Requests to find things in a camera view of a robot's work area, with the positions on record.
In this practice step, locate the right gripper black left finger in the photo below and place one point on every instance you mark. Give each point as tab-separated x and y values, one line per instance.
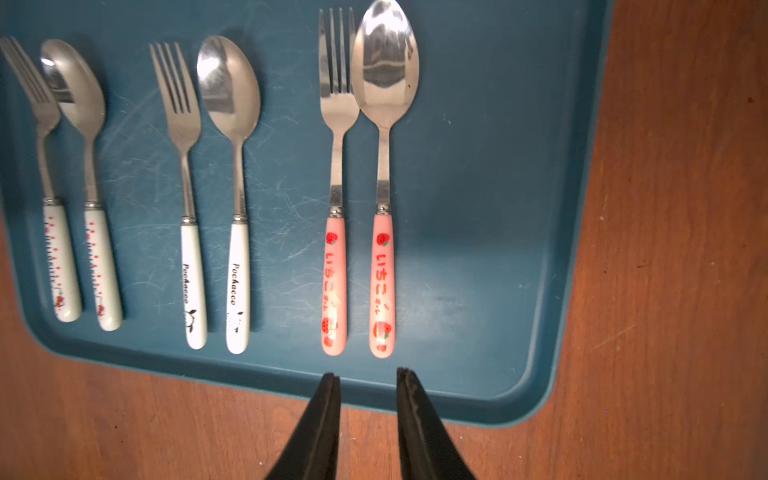
312	450

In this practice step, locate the fork with white Pochacco handle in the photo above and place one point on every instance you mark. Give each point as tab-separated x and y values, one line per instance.
184	126

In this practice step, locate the spoon with Hello Kitty handle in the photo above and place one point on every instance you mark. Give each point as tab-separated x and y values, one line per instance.
80	97

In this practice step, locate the spoon with strawberry pink handle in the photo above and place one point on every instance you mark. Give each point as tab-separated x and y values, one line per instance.
384	75

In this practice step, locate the fork with plain pink handle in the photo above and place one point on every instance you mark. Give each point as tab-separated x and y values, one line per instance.
340	112

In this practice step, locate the spoon with white Pochacco handle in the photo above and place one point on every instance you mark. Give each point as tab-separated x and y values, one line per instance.
231	95

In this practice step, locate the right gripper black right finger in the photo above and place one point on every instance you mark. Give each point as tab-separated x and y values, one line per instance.
426	450

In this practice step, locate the fork with Hello Kitty handle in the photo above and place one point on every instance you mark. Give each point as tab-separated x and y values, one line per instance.
65	290

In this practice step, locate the teal plastic tray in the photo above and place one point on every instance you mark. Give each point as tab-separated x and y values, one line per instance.
489	172

